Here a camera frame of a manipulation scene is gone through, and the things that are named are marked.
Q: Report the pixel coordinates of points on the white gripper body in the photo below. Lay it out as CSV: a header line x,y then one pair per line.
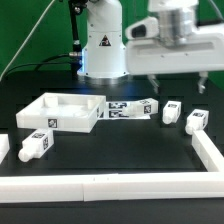
x,y
203,51

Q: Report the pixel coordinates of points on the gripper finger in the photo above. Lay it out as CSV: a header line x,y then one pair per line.
x,y
203,76
154,82

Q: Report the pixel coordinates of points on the white square tabletop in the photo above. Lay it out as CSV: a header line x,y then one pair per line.
x,y
62,112

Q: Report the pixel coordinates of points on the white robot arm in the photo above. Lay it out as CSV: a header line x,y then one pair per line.
x,y
167,41

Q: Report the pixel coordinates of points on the paper sheet with markers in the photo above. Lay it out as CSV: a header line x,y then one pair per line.
x,y
114,111

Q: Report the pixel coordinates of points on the white obstacle right bar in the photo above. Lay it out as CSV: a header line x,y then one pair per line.
x,y
208,153

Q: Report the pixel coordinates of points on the white obstacle bar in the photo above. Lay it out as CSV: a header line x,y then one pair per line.
x,y
28,189
4,146
208,153

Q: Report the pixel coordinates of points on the white obstacle front bar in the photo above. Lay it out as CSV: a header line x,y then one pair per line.
x,y
28,189

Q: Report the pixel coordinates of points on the white obstacle left bar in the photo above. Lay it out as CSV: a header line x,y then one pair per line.
x,y
4,146

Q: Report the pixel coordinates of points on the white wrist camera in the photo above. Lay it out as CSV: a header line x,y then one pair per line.
x,y
146,28

